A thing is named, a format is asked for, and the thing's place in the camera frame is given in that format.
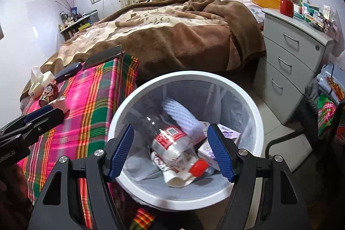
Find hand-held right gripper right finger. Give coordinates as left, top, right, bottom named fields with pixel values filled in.
left=207, top=124, right=313, bottom=230

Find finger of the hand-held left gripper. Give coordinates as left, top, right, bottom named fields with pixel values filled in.
left=0, top=105, right=54, bottom=139
left=19, top=108, right=65, bottom=146

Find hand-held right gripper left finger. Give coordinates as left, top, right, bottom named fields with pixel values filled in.
left=27, top=124, right=135, bottom=230

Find purple and white box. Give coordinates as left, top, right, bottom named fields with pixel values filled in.
left=198, top=124, right=242, bottom=169

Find white foam fruit net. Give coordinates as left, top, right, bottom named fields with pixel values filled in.
left=161, top=97, right=208, bottom=139

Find clear bottle with red label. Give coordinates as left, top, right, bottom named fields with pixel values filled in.
left=147, top=115, right=216, bottom=179

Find red and white carton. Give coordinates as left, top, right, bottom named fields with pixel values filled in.
left=151, top=152, right=197, bottom=188

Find white round trash bin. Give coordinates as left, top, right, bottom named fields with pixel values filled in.
left=107, top=70, right=265, bottom=211

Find person's left forearm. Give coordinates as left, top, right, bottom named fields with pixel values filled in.
left=0, top=164, right=34, bottom=230

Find cartoon face drink can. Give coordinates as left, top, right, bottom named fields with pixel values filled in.
left=38, top=82, right=58, bottom=108

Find soft tissue pack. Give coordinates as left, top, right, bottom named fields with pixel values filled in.
left=28, top=66, right=56, bottom=97

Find pink plaid cloth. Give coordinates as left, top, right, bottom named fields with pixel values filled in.
left=16, top=53, right=157, bottom=230

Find dark blue glasses case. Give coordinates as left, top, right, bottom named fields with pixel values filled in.
left=55, top=62, right=83, bottom=82

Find black chair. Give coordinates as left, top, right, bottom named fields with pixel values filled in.
left=265, top=99, right=345, bottom=174

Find black smartphone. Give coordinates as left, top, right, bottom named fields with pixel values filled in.
left=82, top=45, right=123, bottom=70

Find cluttered low shelf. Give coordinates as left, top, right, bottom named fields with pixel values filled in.
left=59, top=9, right=99, bottom=40

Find pile of clothes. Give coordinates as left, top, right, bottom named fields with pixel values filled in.
left=304, top=62, right=345, bottom=144

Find dried flower branches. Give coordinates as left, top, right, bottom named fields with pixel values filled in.
left=55, top=0, right=78, bottom=16

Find brown printed blanket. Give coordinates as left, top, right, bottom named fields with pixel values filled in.
left=20, top=0, right=267, bottom=101

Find grey drawer cabinet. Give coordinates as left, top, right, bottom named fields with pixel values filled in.
left=252, top=8, right=336, bottom=125

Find pale floral bed sheet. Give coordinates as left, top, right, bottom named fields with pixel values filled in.
left=213, top=0, right=266, bottom=24

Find red jar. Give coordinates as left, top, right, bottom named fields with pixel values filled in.
left=279, top=0, right=294, bottom=17

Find pile of small boxes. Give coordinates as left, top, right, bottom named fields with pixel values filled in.
left=294, top=0, right=339, bottom=36

